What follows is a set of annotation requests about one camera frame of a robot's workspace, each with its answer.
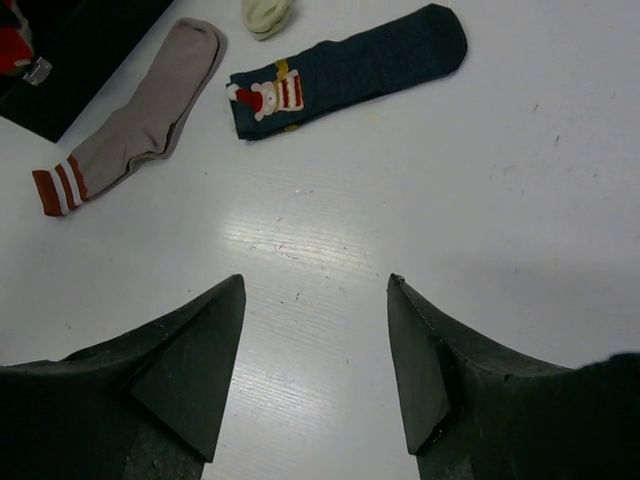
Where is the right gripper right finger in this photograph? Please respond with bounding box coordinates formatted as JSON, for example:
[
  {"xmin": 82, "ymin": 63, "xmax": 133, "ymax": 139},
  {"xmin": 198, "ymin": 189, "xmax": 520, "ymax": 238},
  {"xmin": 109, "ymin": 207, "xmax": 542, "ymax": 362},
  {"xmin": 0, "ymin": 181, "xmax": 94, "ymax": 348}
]
[{"xmin": 387, "ymin": 275, "xmax": 639, "ymax": 479}]

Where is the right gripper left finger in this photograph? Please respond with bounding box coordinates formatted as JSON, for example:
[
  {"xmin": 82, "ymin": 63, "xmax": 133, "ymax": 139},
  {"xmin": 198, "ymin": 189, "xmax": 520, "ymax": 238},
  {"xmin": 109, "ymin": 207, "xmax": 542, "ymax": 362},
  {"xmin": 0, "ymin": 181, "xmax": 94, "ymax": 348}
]
[{"xmin": 1, "ymin": 275, "xmax": 246, "ymax": 479}]

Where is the navy christmas sock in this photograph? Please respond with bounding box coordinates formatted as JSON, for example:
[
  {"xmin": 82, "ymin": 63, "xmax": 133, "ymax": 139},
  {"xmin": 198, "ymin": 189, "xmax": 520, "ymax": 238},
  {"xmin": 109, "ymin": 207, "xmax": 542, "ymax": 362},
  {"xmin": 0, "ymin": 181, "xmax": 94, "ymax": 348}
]
[{"xmin": 226, "ymin": 4, "xmax": 468, "ymax": 141}]

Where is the beige red reindeer sock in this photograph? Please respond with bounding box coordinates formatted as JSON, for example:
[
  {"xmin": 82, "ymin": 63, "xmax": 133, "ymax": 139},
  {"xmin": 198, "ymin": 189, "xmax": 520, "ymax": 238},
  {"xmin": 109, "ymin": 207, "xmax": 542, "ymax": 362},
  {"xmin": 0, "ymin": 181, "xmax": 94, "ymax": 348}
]
[{"xmin": 0, "ymin": 0, "xmax": 34, "ymax": 76}]

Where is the taupe sock red striped cuff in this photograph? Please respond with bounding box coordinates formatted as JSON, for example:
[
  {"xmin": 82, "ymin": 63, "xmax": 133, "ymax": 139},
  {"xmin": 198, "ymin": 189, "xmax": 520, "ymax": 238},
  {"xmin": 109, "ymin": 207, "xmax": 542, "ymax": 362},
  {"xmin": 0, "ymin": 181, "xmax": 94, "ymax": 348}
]
[{"xmin": 32, "ymin": 18, "xmax": 226, "ymax": 217}]

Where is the black display box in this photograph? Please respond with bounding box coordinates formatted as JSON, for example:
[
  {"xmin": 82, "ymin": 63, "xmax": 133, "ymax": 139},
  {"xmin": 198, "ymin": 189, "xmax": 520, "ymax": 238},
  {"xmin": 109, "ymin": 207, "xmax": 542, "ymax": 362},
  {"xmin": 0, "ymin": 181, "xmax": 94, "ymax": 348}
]
[{"xmin": 1, "ymin": 0, "xmax": 171, "ymax": 142}]

